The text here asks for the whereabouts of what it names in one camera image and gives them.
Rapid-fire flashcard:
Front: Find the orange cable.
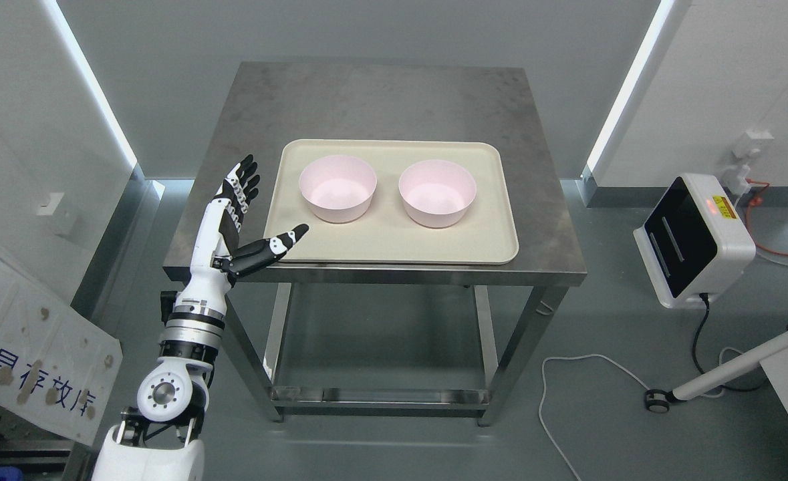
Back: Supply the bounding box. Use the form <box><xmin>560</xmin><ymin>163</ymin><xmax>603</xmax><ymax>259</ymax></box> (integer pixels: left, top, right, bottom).
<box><xmin>744</xmin><ymin>180</ymin><xmax>788</xmax><ymax>262</ymax></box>

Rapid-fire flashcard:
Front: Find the beige plastic tray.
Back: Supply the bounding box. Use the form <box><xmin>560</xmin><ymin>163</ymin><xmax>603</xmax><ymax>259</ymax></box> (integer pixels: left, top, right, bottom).
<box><xmin>263</xmin><ymin>139</ymin><xmax>519</xmax><ymax>265</ymax></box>

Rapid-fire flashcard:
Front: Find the stainless steel table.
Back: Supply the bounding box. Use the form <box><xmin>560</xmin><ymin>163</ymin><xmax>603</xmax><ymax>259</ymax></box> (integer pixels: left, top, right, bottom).
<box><xmin>162</xmin><ymin>63</ymin><xmax>587</xmax><ymax>428</ymax></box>

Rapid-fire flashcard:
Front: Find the white wall switch box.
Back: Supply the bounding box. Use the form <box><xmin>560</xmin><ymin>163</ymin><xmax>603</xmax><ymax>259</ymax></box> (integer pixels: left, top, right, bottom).
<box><xmin>37</xmin><ymin>192</ymin><xmax>80</xmax><ymax>237</ymax></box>

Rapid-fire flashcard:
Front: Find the black power cable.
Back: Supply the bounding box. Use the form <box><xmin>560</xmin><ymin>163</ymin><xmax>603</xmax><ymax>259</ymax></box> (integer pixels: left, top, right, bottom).
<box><xmin>692</xmin><ymin>294</ymin><xmax>769</xmax><ymax>392</ymax></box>

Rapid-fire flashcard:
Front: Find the pink bowl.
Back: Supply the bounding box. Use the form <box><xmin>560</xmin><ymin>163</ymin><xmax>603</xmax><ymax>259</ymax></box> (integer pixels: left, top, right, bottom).
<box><xmin>398</xmin><ymin>159</ymin><xmax>477</xmax><ymax>228</ymax></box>
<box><xmin>299</xmin><ymin>154</ymin><xmax>378</xmax><ymax>223</ymax></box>

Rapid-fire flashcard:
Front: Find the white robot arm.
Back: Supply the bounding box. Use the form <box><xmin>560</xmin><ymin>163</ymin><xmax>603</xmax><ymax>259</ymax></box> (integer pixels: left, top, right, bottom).
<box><xmin>92</xmin><ymin>286</ymin><xmax>226</xmax><ymax>480</ymax></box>

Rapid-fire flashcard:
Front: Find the white stand leg with caster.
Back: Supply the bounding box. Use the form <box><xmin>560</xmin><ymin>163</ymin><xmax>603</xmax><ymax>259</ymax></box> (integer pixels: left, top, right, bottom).
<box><xmin>644</xmin><ymin>330</ymin><xmax>788</xmax><ymax>414</ymax></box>

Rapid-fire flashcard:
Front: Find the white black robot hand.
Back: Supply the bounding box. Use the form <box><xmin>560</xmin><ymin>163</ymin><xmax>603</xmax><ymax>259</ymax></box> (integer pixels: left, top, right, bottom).
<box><xmin>188</xmin><ymin>155</ymin><xmax>310</xmax><ymax>291</ymax></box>

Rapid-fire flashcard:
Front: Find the white floor cable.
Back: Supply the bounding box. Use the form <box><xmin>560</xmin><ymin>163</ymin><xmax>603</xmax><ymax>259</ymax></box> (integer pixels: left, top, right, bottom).
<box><xmin>538</xmin><ymin>354</ymin><xmax>725</xmax><ymax>481</ymax></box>

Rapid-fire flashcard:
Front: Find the white black box device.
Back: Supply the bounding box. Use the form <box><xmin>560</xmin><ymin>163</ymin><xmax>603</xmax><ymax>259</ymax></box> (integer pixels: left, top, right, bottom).
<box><xmin>633</xmin><ymin>173</ymin><xmax>757</xmax><ymax>309</ymax></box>

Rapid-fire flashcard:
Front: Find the white wall socket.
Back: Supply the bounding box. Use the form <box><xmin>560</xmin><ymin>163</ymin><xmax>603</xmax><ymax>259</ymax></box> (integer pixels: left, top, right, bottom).
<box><xmin>720</xmin><ymin>129</ymin><xmax>775</xmax><ymax>198</ymax></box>

